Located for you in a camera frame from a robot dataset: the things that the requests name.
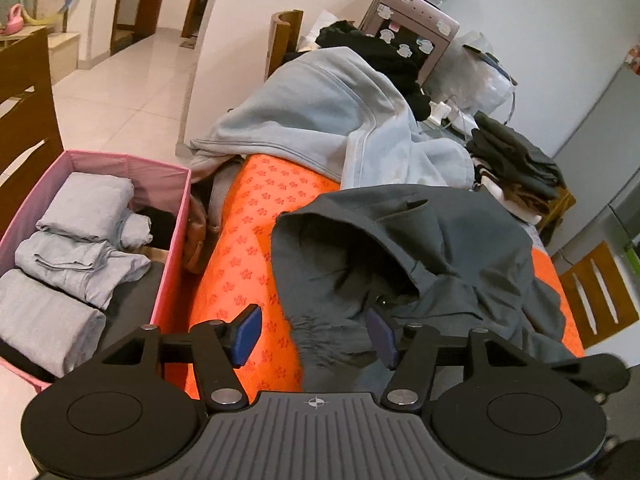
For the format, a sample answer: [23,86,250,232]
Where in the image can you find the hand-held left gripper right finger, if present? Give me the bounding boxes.
[364,307,538,413]

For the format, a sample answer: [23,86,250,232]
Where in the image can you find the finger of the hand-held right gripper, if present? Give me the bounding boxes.
[570,354,632,403]

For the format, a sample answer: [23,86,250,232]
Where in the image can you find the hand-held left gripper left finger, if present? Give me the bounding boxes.
[101,305,263,409]

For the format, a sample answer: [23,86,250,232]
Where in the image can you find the dark grey pants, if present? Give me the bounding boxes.
[272,185,591,396]

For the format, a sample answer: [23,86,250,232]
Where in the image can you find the pile of dark folded clothes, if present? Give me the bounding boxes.
[467,111,568,223]

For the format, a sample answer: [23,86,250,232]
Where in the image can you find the black clothes heap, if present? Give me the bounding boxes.
[315,20,433,121]

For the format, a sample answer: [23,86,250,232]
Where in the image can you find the pink fabric storage box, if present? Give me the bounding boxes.
[0,149,192,393]

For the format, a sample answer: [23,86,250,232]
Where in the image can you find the brown leather bag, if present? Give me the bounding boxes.
[182,195,221,275]

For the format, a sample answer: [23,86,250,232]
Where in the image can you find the wooden slatted chair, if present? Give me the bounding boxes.
[557,240,640,348]
[0,25,65,196]

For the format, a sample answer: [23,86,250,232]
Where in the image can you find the orange patterned mat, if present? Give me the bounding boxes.
[165,152,586,396]

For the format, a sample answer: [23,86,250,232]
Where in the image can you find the rolled grey garment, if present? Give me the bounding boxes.
[117,210,154,251]

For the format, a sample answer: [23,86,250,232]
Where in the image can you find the small wooden stool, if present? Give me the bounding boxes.
[537,187,577,246]

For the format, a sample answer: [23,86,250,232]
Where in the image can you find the large folded grey garment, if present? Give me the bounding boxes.
[0,269,107,378]

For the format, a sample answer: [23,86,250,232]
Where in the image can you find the small folded grey garment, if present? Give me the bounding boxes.
[36,172,137,249]

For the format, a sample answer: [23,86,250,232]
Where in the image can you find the white power adapter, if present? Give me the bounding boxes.
[427,100,453,126]

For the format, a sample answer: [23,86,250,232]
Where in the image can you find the grey refrigerator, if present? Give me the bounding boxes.
[550,62,640,261]

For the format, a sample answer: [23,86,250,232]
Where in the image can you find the light blue hoodie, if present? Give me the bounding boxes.
[189,46,476,191]

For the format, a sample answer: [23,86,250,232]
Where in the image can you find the curved wooden chair back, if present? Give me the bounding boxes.
[264,10,304,83]

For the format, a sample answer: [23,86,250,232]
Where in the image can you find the pink water dispenser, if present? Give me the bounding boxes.
[360,0,460,88]

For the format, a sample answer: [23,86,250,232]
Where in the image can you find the white low cabinet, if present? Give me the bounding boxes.
[47,32,82,86]

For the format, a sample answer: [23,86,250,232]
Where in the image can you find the pink flamingo toy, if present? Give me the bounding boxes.
[0,4,27,36]

